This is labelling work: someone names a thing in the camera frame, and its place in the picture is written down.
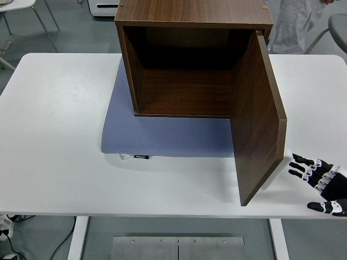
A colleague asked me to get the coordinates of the brown wooden cabinet body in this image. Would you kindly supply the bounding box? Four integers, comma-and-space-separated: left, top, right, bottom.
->
114, 0, 274, 119

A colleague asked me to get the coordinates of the brown wooden cabinet door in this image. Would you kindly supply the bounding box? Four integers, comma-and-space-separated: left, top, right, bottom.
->
229, 29, 287, 207

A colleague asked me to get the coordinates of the grey metal plate with screws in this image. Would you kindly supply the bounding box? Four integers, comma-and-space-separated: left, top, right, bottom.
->
178, 237, 245, 260
111, 236, 178, 260

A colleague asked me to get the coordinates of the person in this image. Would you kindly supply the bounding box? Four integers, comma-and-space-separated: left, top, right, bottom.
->
271, 0, 336, 54

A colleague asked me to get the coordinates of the white table leg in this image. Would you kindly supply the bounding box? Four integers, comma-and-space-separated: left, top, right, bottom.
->
269, 218, 290, 260
67, 216, 89, 260

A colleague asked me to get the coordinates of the white power strip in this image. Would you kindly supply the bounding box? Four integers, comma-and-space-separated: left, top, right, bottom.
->
0, 215, 15, 242

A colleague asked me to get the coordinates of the white chair with metal legs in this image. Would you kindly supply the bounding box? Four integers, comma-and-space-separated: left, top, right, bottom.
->
0, 0, 60, 53

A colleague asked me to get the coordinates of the grey chair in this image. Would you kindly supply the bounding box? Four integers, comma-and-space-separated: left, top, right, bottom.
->
304, 13, 347, 55

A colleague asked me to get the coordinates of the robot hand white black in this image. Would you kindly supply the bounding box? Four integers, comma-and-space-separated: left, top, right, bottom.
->
288, 153, 347, 218

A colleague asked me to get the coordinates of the blue-grey textured mat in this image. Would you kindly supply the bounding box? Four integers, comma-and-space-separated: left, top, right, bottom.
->
100, 58, 235, 159

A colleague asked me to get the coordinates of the white appliance box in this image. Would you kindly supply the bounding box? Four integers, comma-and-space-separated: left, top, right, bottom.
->
88, 0, 122, 18

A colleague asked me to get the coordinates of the black floor cable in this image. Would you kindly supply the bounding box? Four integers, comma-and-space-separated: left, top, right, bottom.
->
50, 216, 78, 260

